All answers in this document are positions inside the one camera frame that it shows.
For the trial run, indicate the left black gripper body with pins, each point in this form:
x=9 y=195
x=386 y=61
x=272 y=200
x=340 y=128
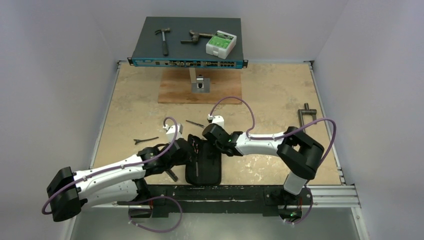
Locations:
x=184 y=160

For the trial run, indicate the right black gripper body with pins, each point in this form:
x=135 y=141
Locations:
x=209 y=133

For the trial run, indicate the black zippered tool case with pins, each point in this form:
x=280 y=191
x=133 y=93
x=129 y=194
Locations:
x=209 y=163

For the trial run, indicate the silver thinning scissors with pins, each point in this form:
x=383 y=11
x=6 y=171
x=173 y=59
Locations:
x=196 y=124

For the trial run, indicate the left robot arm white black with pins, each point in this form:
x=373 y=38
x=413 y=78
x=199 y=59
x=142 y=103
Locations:
x=71 y=191

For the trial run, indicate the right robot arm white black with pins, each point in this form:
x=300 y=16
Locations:
x=300 y=152

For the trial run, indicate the silver scissors in case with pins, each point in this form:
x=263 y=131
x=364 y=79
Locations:
x=195 y=144

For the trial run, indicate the black comb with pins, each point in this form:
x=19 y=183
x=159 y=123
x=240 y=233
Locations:
x=172 y=175

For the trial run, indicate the wooden board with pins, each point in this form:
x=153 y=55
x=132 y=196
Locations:
x=175 y=86

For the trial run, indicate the dark metal clamp bar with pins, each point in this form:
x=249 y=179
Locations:
x=306 y=111

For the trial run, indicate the white green plastic box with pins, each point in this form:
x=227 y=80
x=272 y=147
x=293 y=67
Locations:
x=221 y=44

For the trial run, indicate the rusty metal clamp tool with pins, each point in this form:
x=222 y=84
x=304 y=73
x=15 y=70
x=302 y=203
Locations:
x=196 y=36

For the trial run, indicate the claw hammer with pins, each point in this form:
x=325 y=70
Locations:
x=165 y=48

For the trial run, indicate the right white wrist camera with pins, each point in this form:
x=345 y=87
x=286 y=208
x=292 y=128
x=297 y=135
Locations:
x=215 y=119

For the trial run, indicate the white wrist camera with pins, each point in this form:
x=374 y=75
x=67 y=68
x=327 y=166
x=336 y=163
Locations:
x=215 y=119
x=174 y=132

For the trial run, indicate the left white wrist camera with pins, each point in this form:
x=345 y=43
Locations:
x=174 y=132

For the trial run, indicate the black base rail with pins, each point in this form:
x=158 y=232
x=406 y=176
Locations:
x=266 y=200

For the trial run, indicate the metal stand bracket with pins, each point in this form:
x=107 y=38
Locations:
x=199 y=83

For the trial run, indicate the network switch rack unit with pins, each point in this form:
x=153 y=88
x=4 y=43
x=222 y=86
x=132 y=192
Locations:
x=148 y=50

